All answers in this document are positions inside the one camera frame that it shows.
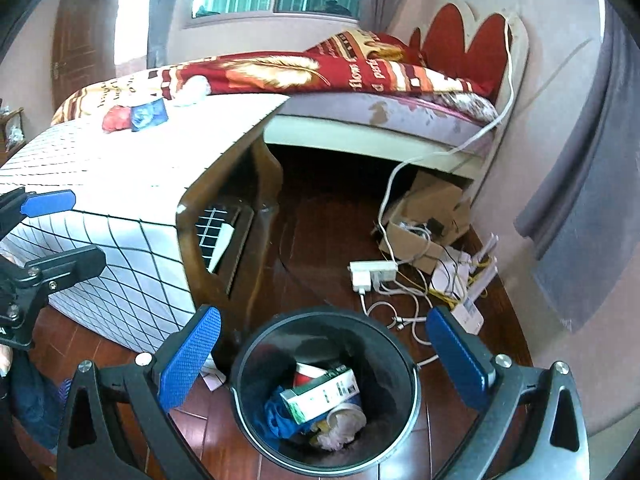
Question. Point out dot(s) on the blue patterned paper cup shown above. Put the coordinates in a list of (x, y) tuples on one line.
[(147, 114)]

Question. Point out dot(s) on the clear crumpled plastic bag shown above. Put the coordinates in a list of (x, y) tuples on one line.
[(192, 91)]

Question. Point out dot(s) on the red paper cup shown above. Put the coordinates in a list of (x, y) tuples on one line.
[(307, 375)]

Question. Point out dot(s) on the white router with antennas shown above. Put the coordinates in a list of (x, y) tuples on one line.
[(470, 315)]

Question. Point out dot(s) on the brown wooden door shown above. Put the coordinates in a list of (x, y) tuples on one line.
[(82, 45)]

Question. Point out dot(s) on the cardboard box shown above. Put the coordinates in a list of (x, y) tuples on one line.
[(430, 200)]

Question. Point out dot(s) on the dark blue cloth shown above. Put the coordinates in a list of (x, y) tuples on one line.
[(280, 422)]

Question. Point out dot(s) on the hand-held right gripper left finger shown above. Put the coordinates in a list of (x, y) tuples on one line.
[(190, 357)]

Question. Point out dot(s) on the white power strip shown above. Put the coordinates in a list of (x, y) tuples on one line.
[(372, 274)]

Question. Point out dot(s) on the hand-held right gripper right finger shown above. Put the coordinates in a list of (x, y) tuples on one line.
[(457, 357)]

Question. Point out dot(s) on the small black object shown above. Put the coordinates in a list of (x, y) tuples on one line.
[(338, 7)]

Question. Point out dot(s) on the green white carton box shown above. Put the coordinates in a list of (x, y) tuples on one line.
[(315, 397)]

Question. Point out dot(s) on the black round waste bin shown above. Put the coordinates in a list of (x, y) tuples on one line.
[(382, 360)]

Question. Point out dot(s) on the red crumpled wrapper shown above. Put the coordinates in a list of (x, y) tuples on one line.
[(117, 120)]

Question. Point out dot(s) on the red white headboard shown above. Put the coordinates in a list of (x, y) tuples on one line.
[(450, 30)]

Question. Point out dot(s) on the beige knotted cloth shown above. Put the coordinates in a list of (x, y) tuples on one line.
[(340, 431)]

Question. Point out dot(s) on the cluttered shelf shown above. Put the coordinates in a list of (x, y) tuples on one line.
[(11, 130)]

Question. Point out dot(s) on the brown wooden table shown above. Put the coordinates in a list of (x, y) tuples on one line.
[(250, 280)]

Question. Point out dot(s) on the person's leg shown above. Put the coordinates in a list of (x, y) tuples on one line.
[(35, 400)]

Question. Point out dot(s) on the narrow side window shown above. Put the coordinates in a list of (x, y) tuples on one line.
[(132, 15)]

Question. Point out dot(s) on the bed with patterned blanket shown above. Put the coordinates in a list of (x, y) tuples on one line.
[(280, 72)]

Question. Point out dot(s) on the floral pillow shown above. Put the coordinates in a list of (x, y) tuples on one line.
[(472, 106)]

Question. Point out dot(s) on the table with grid tablecloth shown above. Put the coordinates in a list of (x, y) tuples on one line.
[(125, 170)]

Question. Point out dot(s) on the person's left hand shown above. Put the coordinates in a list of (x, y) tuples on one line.
[(4, 361)]

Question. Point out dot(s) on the stained bed mattress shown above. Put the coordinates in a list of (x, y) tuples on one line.
[(350, 115)]

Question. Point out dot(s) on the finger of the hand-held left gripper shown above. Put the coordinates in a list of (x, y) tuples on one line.
[(50, 202), (70, 261)]

